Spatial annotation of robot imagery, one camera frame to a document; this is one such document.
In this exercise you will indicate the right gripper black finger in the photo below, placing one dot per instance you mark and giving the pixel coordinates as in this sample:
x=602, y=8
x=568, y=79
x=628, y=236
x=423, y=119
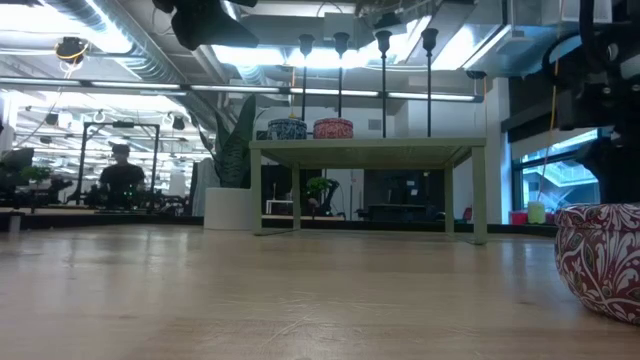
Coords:
x=620, y=175

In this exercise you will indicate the maroon patterned candle tin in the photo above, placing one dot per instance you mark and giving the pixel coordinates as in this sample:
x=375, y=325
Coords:
x=600, y=260

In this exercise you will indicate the blue patterned candle tin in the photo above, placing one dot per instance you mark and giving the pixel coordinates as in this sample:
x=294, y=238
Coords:
x=287, y=130

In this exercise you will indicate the pink patterned candle tin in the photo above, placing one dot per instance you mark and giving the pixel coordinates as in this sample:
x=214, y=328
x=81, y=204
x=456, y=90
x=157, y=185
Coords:
x=333, y=129

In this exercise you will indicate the yellow-green plastic container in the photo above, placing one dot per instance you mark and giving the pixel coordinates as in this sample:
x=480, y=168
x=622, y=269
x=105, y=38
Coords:
x=536, y=214

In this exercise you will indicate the red plastic container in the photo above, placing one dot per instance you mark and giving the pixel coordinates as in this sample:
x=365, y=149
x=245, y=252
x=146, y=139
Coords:
x=518, y=218

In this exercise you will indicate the green snake plant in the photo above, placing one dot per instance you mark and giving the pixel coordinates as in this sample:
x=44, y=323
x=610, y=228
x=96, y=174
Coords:
x=235, y=150

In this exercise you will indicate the long ceiling light strip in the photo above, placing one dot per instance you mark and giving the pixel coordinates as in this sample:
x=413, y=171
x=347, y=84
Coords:
x=330, y=92

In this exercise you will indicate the person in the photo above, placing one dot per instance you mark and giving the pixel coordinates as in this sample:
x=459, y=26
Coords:
x=121, y=180

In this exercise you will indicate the white round plant pot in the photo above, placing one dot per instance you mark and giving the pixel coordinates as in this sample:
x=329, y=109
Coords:
x=229, y=210

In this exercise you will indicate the small potted green plant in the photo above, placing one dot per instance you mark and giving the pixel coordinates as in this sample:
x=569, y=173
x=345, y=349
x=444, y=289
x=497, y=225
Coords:
x=318, y=186

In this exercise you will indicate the pale green metal shelf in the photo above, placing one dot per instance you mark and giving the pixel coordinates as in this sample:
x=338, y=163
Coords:
x=370, y=150

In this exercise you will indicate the black metal frame rig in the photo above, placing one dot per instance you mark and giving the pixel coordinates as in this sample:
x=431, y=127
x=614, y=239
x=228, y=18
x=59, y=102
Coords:
x=120, y=124

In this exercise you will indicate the dark ceiling dome camera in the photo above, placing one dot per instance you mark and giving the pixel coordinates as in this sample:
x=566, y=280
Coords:
x=476, y=74

